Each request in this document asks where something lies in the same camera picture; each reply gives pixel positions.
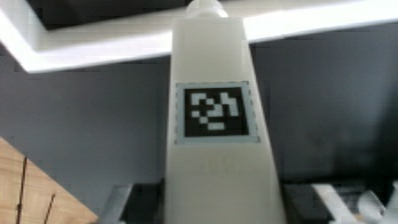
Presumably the white U-shaped obstacle frame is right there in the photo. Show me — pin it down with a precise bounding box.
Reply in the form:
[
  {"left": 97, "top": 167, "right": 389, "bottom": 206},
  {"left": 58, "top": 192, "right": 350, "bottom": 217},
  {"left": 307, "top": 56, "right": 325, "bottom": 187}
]
[{"left": 0, "top": 0, "right": 398, "bottom": 73}]

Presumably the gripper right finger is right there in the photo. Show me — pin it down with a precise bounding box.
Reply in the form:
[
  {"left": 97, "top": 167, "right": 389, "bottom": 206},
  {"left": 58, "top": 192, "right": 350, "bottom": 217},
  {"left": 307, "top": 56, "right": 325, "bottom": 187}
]
[{"left": 282, "top": 183, "right": 355, "bottom": 224}]

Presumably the white desk leg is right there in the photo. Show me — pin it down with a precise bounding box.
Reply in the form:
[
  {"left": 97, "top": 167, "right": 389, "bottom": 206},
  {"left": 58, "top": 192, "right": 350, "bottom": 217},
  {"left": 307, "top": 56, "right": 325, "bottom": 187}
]
[{"left": 165, "top": 0, "right": 287, "bottom": 224}]

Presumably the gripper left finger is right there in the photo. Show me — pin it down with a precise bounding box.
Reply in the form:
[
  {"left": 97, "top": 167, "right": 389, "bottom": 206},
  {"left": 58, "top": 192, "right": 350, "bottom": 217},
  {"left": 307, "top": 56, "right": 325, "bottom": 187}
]
[{"left": 99, "top": 183, "right": 163, "bottom": 224}]

